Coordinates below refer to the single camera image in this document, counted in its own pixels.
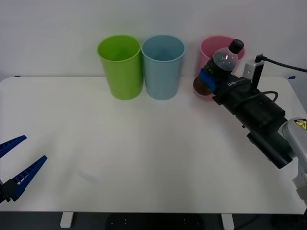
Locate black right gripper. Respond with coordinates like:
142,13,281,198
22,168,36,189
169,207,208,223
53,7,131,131
199,68,287,133

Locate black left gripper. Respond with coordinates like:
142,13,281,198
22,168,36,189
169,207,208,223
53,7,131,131
0,135,48,204

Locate dark plastic bottle black cap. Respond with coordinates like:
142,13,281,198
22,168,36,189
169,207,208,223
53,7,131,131
193,38,245,96

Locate pale blue plastic bin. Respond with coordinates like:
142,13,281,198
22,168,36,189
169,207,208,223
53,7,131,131
141,34,186,101

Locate white table leg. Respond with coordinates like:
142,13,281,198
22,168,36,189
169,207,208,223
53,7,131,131
221,213,235,230
59,212,73,229

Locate green plastic bin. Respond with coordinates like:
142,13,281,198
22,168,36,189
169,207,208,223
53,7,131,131
96,34,144,101

